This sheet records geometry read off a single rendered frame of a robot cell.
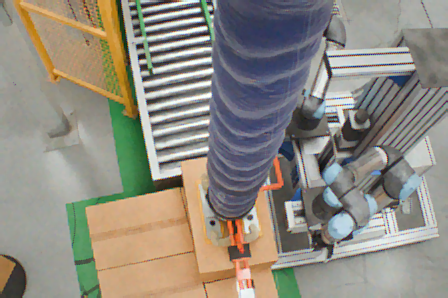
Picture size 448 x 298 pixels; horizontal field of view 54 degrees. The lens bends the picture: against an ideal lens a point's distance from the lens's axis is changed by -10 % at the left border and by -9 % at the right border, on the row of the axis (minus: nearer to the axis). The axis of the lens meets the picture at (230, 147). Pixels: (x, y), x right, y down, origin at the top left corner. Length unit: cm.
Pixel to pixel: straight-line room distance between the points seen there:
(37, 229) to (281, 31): 296
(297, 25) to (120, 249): 220
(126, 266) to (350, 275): 159
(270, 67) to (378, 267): 276
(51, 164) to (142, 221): 111
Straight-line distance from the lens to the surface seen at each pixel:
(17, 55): 280
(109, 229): 289
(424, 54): 175
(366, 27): 442
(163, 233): 284
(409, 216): 353
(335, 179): 161
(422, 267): 373
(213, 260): 241
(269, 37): 88
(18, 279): 355
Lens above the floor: 332
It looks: 68 degrees down
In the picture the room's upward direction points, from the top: 9 degrees clockwise
